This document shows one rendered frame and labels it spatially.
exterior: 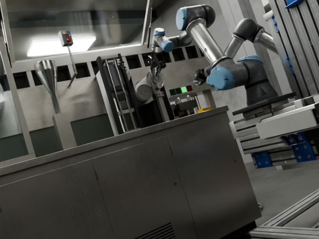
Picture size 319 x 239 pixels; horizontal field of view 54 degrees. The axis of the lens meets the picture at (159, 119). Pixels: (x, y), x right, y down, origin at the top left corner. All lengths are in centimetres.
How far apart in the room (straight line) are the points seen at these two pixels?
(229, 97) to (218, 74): 366
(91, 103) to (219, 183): 113
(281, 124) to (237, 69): 34
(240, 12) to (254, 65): 304
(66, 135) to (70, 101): 41
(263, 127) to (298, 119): 17
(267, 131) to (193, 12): 73
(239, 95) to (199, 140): 298
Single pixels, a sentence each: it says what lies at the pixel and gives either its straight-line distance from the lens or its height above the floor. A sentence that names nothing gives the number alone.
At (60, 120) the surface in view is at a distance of 215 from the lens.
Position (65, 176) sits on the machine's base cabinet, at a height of 77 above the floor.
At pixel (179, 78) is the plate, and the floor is 129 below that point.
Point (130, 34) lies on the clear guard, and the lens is 275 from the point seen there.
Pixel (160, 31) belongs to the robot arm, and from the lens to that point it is 215.
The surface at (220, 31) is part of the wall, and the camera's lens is 516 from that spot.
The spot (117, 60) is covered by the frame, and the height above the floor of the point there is 139.
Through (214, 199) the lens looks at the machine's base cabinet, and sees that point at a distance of 213.
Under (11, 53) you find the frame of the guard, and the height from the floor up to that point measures 170.
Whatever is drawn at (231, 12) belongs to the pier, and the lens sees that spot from 470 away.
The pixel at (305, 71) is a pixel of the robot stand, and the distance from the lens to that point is 163.
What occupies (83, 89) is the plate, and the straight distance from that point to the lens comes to 252.
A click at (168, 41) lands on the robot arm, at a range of 208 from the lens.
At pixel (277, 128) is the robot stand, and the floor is 69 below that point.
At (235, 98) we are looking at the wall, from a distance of 507.
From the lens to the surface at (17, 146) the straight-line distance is 182.
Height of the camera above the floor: 76
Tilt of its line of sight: 5 degrees up
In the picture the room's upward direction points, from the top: 18 degrees counter-clockwise
